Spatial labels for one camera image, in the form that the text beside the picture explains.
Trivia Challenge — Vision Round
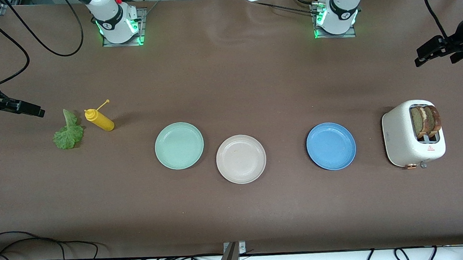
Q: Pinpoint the green lettuce leaf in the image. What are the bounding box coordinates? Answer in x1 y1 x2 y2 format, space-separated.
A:
51 108 85 150

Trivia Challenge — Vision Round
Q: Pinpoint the brown bread slice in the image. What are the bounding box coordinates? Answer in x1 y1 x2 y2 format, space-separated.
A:
410 106 426 139
420 104 443 138

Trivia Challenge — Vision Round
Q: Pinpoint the blue plate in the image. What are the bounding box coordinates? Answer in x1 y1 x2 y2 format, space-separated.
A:
305 121 358 172

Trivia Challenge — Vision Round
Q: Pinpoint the mint green plate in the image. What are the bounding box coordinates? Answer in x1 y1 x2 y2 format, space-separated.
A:
153 120 206 172

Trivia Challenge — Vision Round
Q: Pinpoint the beige plate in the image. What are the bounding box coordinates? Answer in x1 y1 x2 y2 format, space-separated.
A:
215 133 268 186

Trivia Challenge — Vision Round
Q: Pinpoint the yellow mustard squeeze bottle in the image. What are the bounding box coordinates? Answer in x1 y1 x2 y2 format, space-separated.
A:
83 99 116 133

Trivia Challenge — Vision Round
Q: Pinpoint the white two-slot toaster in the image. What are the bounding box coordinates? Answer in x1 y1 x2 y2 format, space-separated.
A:
380 98 447 172

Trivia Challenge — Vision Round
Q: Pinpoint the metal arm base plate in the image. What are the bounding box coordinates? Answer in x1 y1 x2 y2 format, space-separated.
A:
100 7 149 49
310 0 357 41

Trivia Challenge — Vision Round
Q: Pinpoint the black looped floor cable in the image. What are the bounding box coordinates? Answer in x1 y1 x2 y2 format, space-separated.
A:
0 225 103 260

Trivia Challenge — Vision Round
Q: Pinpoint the black braided cable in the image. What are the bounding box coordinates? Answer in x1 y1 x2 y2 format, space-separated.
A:
248 0 321 19

